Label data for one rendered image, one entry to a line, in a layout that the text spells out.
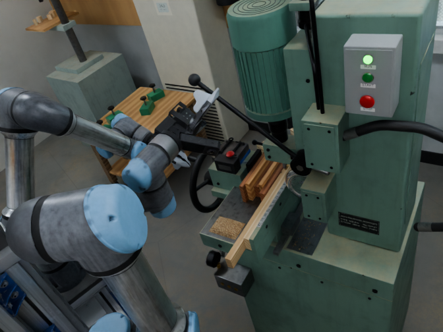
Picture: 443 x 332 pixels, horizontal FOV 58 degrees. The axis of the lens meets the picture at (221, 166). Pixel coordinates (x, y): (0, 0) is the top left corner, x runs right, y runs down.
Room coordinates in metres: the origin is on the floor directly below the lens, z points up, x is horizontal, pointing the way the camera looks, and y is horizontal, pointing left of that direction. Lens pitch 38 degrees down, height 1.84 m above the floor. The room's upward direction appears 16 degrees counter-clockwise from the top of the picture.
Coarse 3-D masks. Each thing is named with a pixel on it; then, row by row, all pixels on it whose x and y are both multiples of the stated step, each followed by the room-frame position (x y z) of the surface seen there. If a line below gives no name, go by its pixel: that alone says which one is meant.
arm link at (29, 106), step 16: (32, 96) 1.13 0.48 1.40; (16, 112) 1.10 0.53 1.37; (32, 112) 1.09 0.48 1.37; (48, 112) 1.10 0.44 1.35; (64, 112) 1.12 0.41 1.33; (32, 128) 1.10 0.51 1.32; (48, 128) 1.09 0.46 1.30; (64, 128) 1.10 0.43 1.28; (80, 128) 1.14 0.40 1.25; (96, 128) 1.18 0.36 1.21; (96, 144) 1.17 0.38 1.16; (112, 144) 1.19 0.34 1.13; (128, 144) 1.23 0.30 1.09; (144, 144) 1.26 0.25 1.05
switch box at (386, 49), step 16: (352, 48) 0.71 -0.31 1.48; (368, 48) 0.69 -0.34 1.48; (384, 48) 0.67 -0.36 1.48; (400, 48) 0.69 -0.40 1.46; (352, 64) 0.71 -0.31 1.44; (368, 64) 0.69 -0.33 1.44; (384, 64) 0.67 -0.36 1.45; (400, 64) 0.70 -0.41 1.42; (352, 80) 0.71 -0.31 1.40; (384, 80) 0.67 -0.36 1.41; (352, 96) 0.71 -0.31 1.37; (384, 96) 0.67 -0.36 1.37; (352, 112) 0.71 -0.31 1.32; (368, 112) 0.69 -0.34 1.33; (384, 112) 0.67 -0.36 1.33
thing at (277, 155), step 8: (288, 136) 1.03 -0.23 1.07; (264, 144) 1.03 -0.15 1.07; (272, 144) 1.02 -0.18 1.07; (288, 144) 0.99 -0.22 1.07; (264, 152) 1.03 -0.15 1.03; (272, 152) 1.01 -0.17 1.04; (280, 152) 1.00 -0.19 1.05; (296, 152) 0.96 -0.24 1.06; (272, 160) 1.02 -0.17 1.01; (280, 160) 1.00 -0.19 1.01; (288, 160) 0.98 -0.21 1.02
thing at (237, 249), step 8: (272, 184) 0.98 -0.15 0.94; (264, 200) 0.91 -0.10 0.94; (256, 216) 0.86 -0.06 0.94; (248, 224) 0.84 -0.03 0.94; (240, 240) 0.78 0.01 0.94; (232, 248) 0.76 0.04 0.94; (240, 248) 0.76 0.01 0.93; (232, 256) 0.73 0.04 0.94; (240, 256) 0.75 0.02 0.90; (232, 264) 0.72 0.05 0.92
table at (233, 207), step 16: (224, 192) 1.08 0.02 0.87; (240, 192) 1.02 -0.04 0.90; (224, 208) 0.97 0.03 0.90; (240, 208) 0.95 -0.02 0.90; (256, 208) 0.93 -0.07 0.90; (288, 208) 0.93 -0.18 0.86; (208, 224) 0.92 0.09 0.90; (272, 224) 0.84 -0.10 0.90; (208, 240) 0.87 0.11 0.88; (224, 240) 0.83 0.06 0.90; (272, 240) 0.83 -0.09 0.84; (256, 256) 0.76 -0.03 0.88
